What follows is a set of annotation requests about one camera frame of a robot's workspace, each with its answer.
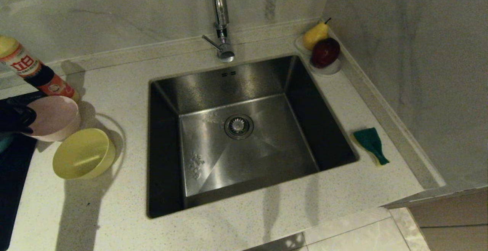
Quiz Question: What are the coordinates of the green and yellow sponge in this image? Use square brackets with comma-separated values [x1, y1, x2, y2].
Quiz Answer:
[353, 127, 390, 166]

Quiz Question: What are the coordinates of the yellow plastic bowl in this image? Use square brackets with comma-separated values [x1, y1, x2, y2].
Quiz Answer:
[52, 128, 116, 180]

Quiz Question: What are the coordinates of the yellow pear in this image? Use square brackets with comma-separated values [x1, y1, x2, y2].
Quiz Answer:
[303, 18, 331, 51]

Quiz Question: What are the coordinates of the dish soap bottle orange label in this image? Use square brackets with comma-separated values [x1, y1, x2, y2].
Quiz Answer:
[0, 35, 80, 103]

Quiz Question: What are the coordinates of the stainless steel sink basin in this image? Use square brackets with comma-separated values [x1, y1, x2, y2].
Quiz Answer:
[147, 54, 359, 218]

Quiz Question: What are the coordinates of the black glass cooktop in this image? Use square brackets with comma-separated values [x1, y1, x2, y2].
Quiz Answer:
[0, 92, 48, 249]

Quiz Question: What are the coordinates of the wood tone cabinet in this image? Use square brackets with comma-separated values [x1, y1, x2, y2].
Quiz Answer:
[408, 192, 488, 251]

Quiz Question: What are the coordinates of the pink plastic bowl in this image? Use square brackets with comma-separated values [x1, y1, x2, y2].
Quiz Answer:
[24, 96, 82, 142]

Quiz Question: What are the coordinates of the small white dish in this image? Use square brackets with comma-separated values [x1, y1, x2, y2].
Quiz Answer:
[294, 34, 342, 77]

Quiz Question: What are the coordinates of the round metal drain strainer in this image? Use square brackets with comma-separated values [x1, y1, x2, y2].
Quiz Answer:
[224, 114, 254, 140]

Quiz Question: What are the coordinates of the dark red apple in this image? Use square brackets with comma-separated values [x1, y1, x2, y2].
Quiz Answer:
[311, 38, 341, 69]

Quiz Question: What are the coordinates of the blue plastic bowl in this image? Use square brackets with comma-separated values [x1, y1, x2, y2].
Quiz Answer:
[0, 135, 14, 153]

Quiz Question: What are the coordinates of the chrome kitchen faucet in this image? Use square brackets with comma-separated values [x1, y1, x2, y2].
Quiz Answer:
[202, 0, 235, 63]

